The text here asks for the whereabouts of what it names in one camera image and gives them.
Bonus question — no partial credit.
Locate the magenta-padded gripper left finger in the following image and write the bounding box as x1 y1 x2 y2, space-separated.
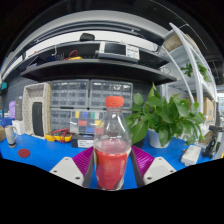
49 145 96 189

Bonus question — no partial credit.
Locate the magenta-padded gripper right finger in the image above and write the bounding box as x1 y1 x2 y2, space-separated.
129 144 177 189

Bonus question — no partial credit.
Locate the black box with white label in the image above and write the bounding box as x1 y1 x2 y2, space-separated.
70 133 96 150

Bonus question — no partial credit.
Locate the yellow multimeter with red leads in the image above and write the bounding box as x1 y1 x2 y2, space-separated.
44 127 74 144

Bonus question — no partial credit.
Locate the small white plastic box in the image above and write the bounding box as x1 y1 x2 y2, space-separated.
180 144 203 167

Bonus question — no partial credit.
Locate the clear bottle red label orange cap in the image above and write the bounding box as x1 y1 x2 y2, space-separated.
92 95 133 192

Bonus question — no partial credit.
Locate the flat round red coaster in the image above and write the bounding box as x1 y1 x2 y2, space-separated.
17 148 32 159

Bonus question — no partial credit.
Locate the drawer cabinet with coloured drawers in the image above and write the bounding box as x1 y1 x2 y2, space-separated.
69 109 106 136

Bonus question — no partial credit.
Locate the grey small-parts drawer cabinet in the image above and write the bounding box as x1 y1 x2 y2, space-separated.
49 107 73 132
88 79 134 110
49 79 91 110

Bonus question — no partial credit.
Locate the green potted plant white pot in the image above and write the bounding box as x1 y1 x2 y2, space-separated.
125 82 206 150

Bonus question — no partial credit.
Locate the black metal stand device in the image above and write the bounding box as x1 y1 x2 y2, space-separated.
201 124 224 160

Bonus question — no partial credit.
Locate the small white cube box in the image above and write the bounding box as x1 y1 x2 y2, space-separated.
12 119 26 136

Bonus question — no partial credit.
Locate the white perforated box black insert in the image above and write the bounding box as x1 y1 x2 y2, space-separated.
21 82 52 140

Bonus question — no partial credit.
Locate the white mug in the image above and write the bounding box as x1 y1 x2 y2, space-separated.
4 124 18 149

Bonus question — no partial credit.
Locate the purple container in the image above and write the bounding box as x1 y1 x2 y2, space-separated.
8 100 17 120

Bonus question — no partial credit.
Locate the white metal shelf unit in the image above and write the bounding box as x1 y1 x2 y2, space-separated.
159 21 218 136

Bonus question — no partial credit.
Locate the black workbench shelf unit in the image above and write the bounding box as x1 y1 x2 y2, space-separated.
19 32 178 87

